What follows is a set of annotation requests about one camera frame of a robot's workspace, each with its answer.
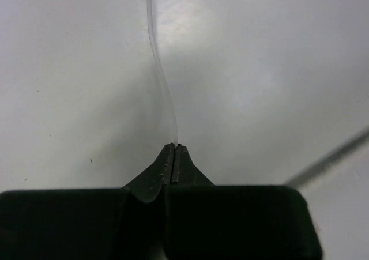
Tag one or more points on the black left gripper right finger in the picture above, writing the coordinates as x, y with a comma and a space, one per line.
205, 221

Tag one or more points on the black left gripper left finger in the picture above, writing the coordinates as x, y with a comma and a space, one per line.
112, 223

